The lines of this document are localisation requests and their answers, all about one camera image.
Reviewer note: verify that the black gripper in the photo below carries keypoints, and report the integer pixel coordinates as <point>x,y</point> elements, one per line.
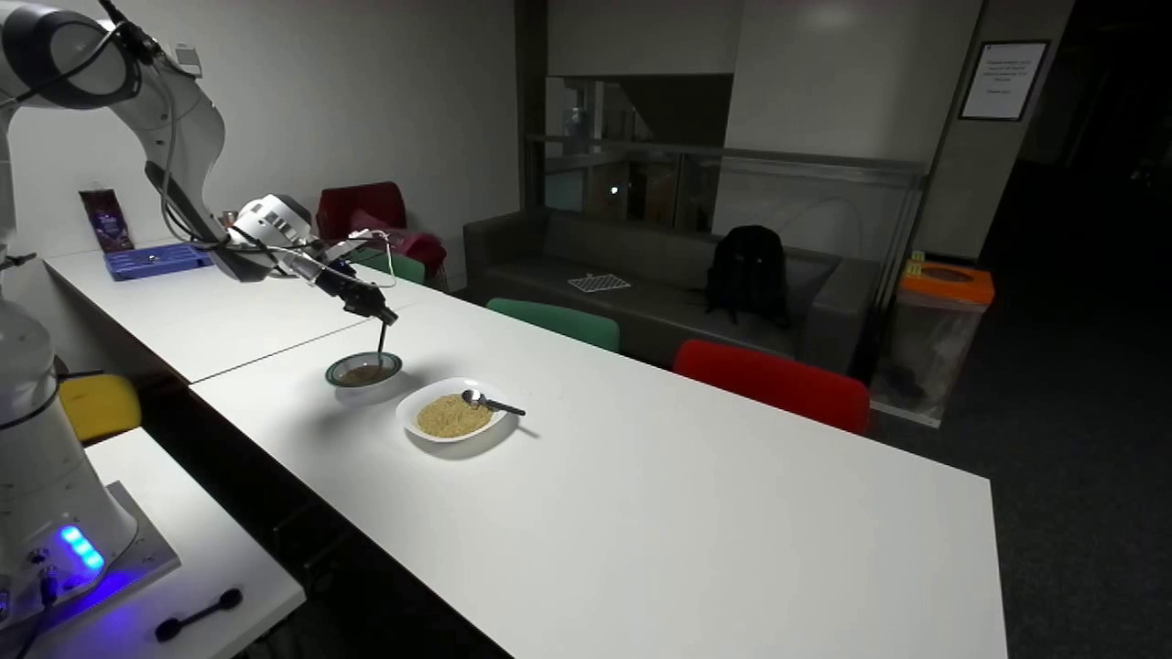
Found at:
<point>362,299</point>

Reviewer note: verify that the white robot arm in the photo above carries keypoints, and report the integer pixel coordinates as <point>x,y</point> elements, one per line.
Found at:
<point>55,56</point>

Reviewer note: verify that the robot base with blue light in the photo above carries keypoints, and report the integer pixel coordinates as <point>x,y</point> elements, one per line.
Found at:
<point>66,537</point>

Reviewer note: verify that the green rimmed round bowl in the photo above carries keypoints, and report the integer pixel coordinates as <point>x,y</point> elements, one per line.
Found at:
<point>363,372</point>

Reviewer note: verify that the white oval bowl with grains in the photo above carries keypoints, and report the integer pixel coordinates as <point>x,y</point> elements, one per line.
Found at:
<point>446,420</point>

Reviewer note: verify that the green chair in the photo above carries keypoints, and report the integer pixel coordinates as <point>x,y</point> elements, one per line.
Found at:
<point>563,319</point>
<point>393,265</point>

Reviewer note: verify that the dark red armchair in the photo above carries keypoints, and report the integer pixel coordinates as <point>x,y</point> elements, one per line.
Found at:
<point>378,208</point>

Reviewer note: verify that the metal spoon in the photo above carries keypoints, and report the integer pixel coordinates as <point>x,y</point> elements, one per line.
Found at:
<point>473,398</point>

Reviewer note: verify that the paper on sofa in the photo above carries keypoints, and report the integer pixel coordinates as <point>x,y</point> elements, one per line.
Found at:
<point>600,283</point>

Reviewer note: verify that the blue box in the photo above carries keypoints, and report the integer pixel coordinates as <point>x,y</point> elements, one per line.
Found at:
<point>155,262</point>

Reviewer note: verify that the yellow stool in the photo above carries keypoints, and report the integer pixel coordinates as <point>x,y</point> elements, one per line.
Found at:
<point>102,404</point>

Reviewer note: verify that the dark grey sofa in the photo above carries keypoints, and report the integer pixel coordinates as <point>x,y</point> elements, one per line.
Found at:
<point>534,253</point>

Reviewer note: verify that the black dumbbell shaped tool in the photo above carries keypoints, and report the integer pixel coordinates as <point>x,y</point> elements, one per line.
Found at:
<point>179,625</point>

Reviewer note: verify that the black backpack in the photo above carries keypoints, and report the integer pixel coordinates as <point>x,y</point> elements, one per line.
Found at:
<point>747,275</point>

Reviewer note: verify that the red chair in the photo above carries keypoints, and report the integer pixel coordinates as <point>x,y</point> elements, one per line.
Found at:
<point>780,381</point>

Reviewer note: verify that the orange lidded bin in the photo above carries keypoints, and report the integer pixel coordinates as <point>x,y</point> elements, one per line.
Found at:
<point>927,339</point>

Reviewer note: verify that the framed wall notice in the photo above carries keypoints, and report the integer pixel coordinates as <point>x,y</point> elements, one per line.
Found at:
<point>1000,78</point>

